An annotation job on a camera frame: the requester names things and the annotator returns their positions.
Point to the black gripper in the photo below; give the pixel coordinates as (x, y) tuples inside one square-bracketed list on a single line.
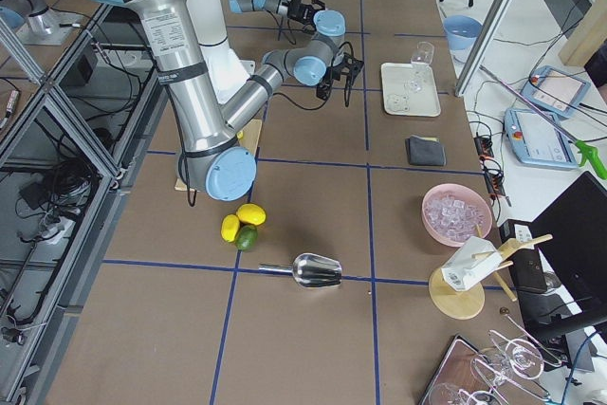
[(335, 74), (298, 7)]

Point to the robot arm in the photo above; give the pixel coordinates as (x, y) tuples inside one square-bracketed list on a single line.
[(275, 7), (213, 96)]

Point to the blue bowl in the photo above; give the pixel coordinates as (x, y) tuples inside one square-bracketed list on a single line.
[(462, 32)]

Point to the pink bowl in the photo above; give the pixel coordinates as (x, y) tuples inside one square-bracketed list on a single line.
[(436, 229)]

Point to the clear ice cubes in pink bowl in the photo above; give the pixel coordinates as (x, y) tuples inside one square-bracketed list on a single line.
[(457, 217)]

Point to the steel ice scoop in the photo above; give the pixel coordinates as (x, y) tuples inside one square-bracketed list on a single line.
[(310, 270)]

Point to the cream bear tray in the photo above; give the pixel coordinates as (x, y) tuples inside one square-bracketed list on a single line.
[(398, 102)]

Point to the clear wine glass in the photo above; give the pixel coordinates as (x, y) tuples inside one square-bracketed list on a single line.
[(420, 63)]

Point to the wooden cutting board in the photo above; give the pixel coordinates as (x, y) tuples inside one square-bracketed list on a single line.
[(251, 134)]

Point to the grey folded cloth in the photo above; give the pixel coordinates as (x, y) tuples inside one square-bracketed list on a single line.
[(424, 153)]

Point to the yellow lemon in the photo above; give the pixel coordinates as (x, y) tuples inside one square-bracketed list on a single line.
[(230, 227), (251, 213)]

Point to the green lime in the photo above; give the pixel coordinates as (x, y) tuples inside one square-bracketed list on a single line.
[(246, 237)]

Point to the blue teach pendant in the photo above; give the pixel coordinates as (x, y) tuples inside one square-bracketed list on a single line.
[(556, 91), (536, 142)]

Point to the white carton on stand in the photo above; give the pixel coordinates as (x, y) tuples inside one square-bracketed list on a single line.
[(470, 264)]

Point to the wooden round stand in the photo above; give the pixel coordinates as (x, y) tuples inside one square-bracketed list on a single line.
[(468, 304)]

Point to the black monitor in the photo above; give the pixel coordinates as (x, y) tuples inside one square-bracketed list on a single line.
[(577, 253)]

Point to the black tray under glasses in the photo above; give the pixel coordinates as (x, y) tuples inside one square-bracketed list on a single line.
[(454, 368)]

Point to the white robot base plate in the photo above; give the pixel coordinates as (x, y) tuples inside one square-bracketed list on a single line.
[(227, 72)]

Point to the aluminium frame post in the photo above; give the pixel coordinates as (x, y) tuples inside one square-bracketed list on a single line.
[(495, 15)]

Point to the green handled grabber tool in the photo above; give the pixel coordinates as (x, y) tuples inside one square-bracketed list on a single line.
[(588, 152)]

